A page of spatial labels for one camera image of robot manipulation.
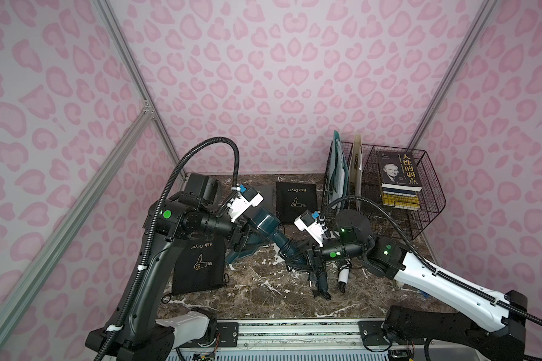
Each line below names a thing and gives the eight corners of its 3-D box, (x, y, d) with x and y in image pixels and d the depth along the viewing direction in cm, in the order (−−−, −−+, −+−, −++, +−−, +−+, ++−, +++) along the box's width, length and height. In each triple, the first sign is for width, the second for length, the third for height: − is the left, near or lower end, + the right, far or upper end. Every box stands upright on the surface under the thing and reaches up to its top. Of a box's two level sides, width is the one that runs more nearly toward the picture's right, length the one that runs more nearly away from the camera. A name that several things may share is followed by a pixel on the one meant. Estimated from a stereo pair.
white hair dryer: (335, 291, 84) (337, 288, 81) (339, 267, 90) (341, 263, 87) (344, 294, 83) (346, 291, 81) (347, 269, 89) (350, 266, 86)
